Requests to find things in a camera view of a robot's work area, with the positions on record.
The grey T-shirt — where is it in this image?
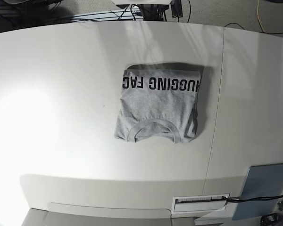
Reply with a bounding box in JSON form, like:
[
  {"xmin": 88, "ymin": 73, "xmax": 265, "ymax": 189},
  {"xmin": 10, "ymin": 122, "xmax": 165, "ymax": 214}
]
[{"xmin": 114, "ymin": 63, "xmax": 204, "ymax": 144}]

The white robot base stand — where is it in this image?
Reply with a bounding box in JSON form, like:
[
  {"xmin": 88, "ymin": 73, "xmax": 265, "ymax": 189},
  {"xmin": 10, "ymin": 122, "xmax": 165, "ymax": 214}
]
[{"xmin": 112, "ymin": 0, "xmax": 183, "ymax": 22}]

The black device bottom right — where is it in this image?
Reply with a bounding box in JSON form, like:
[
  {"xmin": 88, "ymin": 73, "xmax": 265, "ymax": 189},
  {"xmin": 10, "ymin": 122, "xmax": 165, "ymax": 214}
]
[{"xmin": 260, "ymin": 213, "xmax": 283, "ymax": 226}]

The white table cable grommet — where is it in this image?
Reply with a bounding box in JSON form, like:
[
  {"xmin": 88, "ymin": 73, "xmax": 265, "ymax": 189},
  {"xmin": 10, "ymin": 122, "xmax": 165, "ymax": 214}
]
[{"xmin": 171, "ymin": 194, "xmax": 230, "ymax": 214}]

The black cable at tablet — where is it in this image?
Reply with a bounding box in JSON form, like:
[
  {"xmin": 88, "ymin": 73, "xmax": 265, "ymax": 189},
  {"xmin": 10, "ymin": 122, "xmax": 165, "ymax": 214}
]
[{"xmin": 222, "ymin": 194, "xmax": 283, "ymax": 203}]

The yellow floor cable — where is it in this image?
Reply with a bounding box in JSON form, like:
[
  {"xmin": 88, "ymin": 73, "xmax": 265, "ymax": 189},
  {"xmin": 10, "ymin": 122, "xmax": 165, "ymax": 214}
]
[{"xmin": 257, "ymin": 0, "xmax": 265, "ymax": 32}]

